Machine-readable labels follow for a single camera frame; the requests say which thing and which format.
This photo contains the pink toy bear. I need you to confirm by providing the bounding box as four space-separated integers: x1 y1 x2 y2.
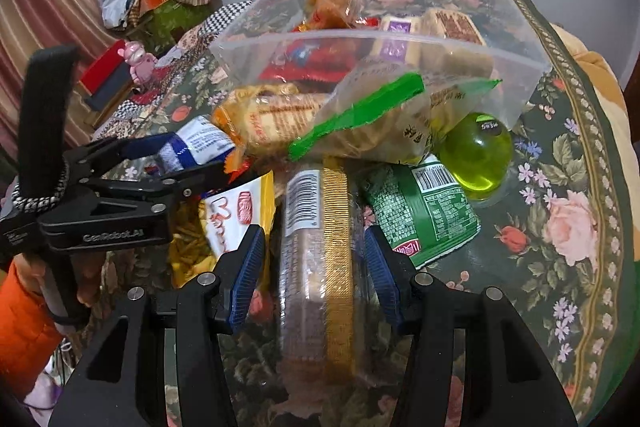
124 41 157 84

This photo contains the blue white snack packet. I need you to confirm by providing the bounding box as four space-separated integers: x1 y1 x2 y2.
159 116 237 174

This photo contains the yellow snack packet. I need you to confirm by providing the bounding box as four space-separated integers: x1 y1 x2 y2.
169 171 277 290

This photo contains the brown print cracker packet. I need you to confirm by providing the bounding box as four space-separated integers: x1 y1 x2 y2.
419 6 490 48

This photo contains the person's left forearm orange sleeve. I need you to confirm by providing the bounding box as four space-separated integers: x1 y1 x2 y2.
0 259 67 400

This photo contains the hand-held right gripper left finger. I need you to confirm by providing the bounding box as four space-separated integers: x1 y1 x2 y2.
47 224 266 427

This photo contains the translucent green round bottle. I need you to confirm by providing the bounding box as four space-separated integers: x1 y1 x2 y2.
439 112 514 204

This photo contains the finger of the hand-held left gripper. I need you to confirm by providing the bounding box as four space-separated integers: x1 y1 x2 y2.
94 161 227 214
67 132 177 180

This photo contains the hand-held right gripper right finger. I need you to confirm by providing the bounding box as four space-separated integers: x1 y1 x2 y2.
364 227 581 427

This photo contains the clear biscuit packet gold strip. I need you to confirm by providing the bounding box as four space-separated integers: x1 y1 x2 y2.
276 161 373 390

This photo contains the orange candy packet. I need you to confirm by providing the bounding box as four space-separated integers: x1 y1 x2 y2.
304 0 362 30

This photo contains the green snack packet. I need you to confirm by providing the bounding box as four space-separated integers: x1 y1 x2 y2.
361 156 482 269

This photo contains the cracker packet green strip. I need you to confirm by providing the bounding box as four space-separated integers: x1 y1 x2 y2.
287 72 504 168

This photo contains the purple label biscuit packet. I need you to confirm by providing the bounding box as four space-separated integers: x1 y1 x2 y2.
374 16 427 58

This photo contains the black white checkered cloth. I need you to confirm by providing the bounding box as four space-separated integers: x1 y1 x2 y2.
95 1 253 130

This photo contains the red box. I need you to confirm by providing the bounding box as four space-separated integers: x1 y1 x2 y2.
79 39 132 110

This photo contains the floral green tablecloth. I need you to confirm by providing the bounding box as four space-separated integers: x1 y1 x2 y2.
95 0 640 427

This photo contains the clear plastic zip bag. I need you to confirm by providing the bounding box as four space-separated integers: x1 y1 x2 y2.
209 0 552 160

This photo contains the red snack packet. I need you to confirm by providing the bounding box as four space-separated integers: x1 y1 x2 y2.
259 26 373 84

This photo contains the orange biscuit packet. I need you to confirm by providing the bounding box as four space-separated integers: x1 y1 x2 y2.
211 86 332 158

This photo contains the tan cushion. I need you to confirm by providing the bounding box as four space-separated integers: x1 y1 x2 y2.
549 23 632 112

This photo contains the person's left hand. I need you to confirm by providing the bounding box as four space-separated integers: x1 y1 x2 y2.
14 252 107 307

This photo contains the striped curtain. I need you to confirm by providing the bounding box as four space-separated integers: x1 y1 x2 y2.
0 0 118 150

